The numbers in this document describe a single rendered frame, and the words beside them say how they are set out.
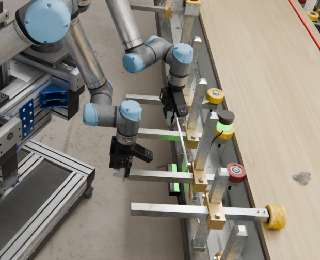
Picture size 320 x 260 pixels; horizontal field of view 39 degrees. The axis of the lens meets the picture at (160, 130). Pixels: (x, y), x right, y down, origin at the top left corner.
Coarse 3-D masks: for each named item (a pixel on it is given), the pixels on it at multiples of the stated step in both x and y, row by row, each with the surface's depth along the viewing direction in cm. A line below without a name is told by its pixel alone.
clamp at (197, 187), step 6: (192, 162) 181; (192, 168) 179; (204, 168) 179; (198, 174) 176; (204, 174) 176; (198, 180) 174; (204, 180) 174; (192, 186) 177; (198, 186) 173; (204, 186) 174
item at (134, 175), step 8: (136, 176) 173; (144, 176) 173; (152, 176) 173; (160, 176) 174; (168, 176) 174; (176, 176) 175; (184, 176) 175; (192, 176) 176; (208, 176) 177; (208, 184) 178; (232, 184) 179
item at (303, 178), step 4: (300, 172) 180; (304, 172) 180; (308, 172) 180; (292, 176) 178; (296, 176) 177; (300, 176) 177; (304, 176) 177; (308, 176) 178; (296, 180) 177; (300, 180) 177; (304, 180) 177; (308, 180) 178; (300, 184) 175; (304, 184) 175
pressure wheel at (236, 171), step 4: (228, 164) 178; (232, 164) 178; (236, 164) 178; (228, 168) 176; (232, 168) 177; (236, 168) 176; (240, 168) 177; (244, 168) 177; (232, 172) 174; (236, 172) 175; (240, 172) 175; (244, 172) 175; (232, 176) 173; (236, 176) 173; (240, 176) 173; (244, 176) 175; (228, 180) 175; (232, 180) 174; (236, 180) 174; (240, 180) 174; (228, 188) 182
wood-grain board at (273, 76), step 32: (224, 0) 298; (256, 0) 306; (224, 32) 263; (256, 32) 269; (288, 32) 275; (224, 64) 236; (256, 64) 240; (288, 64) 246; (224, 96) 214; (256, 96) 217; (288, 96) 222; (256, 128) 198; (288, 128) 202; (256, 160) 183; (288, 160) 185; (256, 192) 169; (288, 192) 171; (288, 224) 159; (288, 256) 149
